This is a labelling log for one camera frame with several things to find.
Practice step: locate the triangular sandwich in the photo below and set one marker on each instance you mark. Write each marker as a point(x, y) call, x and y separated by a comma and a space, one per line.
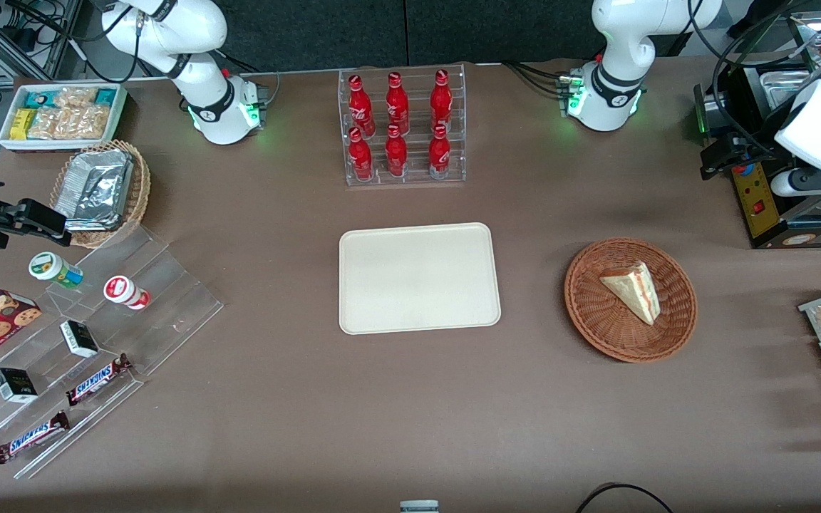
point(635, 292)

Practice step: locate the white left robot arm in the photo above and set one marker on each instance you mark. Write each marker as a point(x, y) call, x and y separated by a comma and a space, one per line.
point(617, 43)

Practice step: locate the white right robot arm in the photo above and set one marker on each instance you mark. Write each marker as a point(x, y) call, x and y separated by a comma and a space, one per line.
point(197, 78)

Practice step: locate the light wicker basket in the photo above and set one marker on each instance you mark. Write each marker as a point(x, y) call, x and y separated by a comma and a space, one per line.
point(138, 192)

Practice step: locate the brown round wicker basket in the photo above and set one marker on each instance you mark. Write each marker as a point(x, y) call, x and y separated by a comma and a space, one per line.
point(596, 313)

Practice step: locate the cream plastic tray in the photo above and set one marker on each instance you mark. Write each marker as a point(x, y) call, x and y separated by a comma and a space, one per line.
point(417, 278)

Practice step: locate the green cap yoghurt bottle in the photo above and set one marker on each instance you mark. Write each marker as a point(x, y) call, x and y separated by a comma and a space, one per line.
point(50, 268)

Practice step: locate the black food warmer appliance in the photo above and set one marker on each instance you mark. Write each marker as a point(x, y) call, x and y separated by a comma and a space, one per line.
point(756, 206)

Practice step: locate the silver foil packs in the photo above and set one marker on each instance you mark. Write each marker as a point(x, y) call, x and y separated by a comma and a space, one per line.
point(93, 189)

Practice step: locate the white snack bin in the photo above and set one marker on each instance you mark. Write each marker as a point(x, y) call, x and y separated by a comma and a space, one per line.
point(61, 145)

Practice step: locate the red cap yoghurt bottle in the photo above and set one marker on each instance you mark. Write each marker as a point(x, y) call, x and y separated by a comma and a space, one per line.
point(122, 291)

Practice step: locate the large clear bag of crackers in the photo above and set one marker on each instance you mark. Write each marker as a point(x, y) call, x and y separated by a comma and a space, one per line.
point(68, 123)

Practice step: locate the yellow snack pack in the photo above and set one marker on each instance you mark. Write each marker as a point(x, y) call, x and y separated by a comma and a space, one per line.
point(22, 123)

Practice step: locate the small black box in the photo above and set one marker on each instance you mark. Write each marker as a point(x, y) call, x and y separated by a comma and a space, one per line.
point(15, 385)
point(79, 339)

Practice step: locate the teal snack pack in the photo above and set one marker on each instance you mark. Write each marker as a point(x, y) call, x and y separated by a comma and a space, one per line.
point(38, 98)
point(105, 96)

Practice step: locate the clear acrylic step display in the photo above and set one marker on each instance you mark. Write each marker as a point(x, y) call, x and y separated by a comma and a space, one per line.
point(168, 313)

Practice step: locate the Snickers bar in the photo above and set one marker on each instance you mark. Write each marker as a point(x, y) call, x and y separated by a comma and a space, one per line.
point(31, 437)
point(97, 380)

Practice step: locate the red cola bottle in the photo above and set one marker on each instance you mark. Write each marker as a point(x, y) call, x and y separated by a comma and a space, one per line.
point(360, 107)
point(396, 153)
point(441, 100)
point(397, 103)
point(360, 157)
point(439, 153)

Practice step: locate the clear acrylic bottle rack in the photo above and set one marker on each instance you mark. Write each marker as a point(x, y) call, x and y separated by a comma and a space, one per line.
point(417, 174)

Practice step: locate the grey object at table edge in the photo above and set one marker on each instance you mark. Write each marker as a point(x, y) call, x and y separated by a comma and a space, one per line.
point(419, 506)

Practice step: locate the aluminium frame rack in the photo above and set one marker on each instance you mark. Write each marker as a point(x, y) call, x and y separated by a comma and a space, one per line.
point(54, 43)

